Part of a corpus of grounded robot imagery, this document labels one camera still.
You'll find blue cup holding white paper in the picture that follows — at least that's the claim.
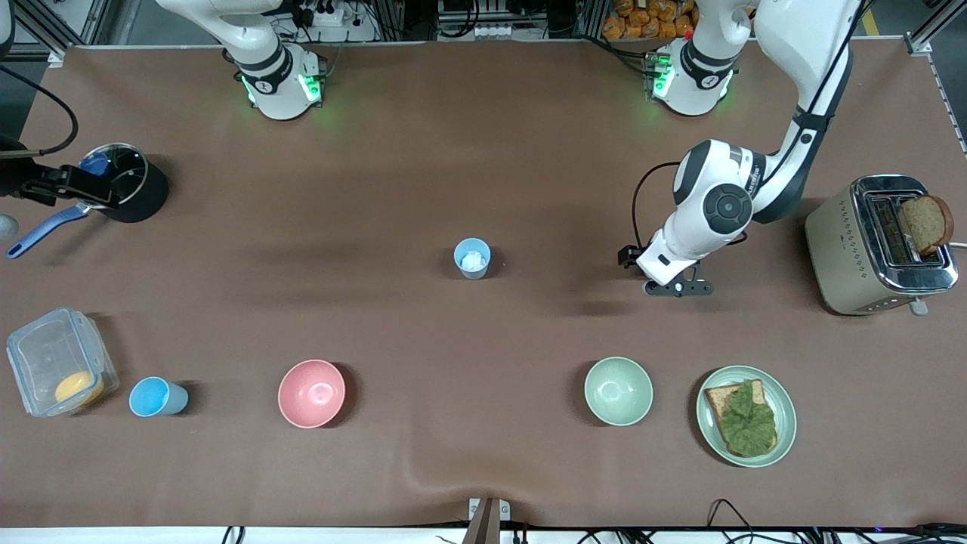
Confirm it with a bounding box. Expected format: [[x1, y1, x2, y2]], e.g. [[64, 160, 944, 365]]
[[453, 238, 492, 281]]

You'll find glass lid blue knob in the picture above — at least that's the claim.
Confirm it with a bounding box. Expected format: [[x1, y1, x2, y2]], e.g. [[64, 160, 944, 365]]
[[72, 144, 148, 210]]

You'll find pale green bowl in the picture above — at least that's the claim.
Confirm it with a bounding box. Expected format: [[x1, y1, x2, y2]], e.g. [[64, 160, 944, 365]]
[[584, 357, 654, 427]]

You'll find bread slice under lettuce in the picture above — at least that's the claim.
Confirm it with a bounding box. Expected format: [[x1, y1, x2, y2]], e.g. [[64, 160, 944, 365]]
[[704, 379, 779, 458]]

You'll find brown table cover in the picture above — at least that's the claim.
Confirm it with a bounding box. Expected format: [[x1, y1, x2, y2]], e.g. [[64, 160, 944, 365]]
[[0, 42, 967, 530]]

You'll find beige chrome toaster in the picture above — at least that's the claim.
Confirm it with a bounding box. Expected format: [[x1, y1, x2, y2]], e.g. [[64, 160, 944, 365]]
[[805, 175, 960, 317]]

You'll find clear plastic container blue seal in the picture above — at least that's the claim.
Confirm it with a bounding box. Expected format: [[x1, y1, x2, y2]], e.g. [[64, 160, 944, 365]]
[[6, 307, 120, 418]]

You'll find green lettuce leaf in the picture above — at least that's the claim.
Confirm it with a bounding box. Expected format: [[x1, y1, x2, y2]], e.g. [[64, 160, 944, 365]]
[[718, 380, 777, 456]]

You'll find pale green plate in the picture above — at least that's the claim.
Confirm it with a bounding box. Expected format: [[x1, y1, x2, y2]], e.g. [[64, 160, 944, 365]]
[[696, 366, 798, 468]]

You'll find yellow food piece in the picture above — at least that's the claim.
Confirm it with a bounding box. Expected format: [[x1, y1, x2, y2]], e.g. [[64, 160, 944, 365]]
[[54, 370, 105, 409]]

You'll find empty blue cup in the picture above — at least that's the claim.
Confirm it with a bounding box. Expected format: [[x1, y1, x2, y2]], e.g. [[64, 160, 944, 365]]
[[128, 376, 190, 418]]

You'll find bag of orange buns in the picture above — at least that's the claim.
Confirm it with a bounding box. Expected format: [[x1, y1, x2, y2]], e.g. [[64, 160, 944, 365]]
[[602, 0, 700, 40]]

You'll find brown toast slice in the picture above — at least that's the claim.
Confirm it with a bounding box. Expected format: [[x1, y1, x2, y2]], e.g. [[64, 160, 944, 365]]
[[901, 195, 955, 256]]

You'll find pink bowl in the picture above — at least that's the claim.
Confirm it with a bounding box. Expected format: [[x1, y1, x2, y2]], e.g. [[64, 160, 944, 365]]
[[277, 360, 347, 429]]

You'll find large white power strip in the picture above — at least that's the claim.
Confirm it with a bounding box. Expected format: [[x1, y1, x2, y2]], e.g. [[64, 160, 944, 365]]
[[276, 0, 378, 42]]

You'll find black saucepan blue handle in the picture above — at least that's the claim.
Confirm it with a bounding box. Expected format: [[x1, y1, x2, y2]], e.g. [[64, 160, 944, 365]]
[[6, 144, 171, 260]]

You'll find metal clamp bracket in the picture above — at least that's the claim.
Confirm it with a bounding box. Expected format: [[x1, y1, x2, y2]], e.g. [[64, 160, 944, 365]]
[[467, 496, 511, 544]]

